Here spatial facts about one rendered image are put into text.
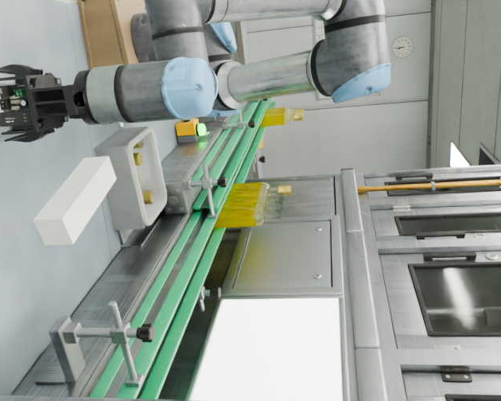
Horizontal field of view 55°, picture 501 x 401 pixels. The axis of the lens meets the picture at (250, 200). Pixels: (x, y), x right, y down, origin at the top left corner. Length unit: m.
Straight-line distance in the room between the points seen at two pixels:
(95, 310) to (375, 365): 0.61
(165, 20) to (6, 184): 0.42
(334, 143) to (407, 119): 1.12
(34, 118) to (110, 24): 0.59
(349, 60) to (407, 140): 6.73
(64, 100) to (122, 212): 0.64
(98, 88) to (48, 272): 0.49
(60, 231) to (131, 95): 0.43
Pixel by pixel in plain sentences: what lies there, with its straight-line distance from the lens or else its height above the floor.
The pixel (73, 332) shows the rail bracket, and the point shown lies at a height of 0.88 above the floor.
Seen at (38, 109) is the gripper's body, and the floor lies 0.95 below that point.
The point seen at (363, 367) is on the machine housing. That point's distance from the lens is 1.11.
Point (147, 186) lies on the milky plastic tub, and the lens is 1.37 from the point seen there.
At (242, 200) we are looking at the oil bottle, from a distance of 1.52.
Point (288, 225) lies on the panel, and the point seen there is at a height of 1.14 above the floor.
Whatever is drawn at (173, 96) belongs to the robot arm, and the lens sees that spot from 0.60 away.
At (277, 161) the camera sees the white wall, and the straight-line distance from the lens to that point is 7.70.
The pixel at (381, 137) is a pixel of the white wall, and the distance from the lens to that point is 7.59.
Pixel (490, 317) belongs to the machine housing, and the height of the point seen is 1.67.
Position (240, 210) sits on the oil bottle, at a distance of 1.46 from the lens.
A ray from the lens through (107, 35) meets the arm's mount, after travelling 1.22.
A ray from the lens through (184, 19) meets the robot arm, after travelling 0.71.
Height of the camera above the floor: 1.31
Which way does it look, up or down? 10 degrees down
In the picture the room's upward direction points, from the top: 87 degrees clockwise
